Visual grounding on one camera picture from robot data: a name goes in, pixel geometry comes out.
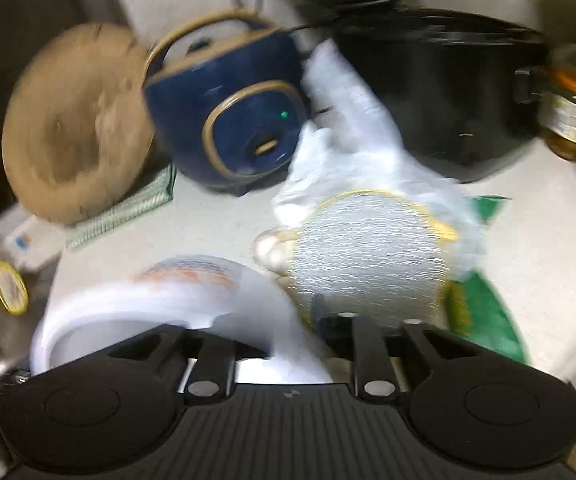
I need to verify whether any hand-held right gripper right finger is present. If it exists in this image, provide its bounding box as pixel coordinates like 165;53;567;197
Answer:
313;294;469;401

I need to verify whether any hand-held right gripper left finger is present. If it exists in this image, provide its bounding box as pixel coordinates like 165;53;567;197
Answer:
109;325;239;405

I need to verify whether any green packet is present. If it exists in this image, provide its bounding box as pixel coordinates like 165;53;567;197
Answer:
443;195;531;366

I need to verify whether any small pale round lump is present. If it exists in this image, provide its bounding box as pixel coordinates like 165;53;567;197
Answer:
253;227;299;273

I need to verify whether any green striped cloth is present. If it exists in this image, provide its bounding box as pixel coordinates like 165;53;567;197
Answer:
65;165;176;251

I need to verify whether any white plastic bag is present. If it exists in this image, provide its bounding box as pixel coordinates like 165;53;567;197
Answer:
273;40;484;281

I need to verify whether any yellow rimmed round lid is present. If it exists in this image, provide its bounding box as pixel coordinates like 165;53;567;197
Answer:
0;257;29;316

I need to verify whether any small white carton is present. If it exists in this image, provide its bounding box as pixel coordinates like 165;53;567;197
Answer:
0;210;63;271

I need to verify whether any blue rice cooker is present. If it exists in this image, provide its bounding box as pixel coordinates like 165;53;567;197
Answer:
142;10;311;197

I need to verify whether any black cooking pot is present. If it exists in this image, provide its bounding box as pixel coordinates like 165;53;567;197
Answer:
328;7;551;183

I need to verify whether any round wooden cutting board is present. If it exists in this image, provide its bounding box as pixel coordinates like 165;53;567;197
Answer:
2;22;169;226

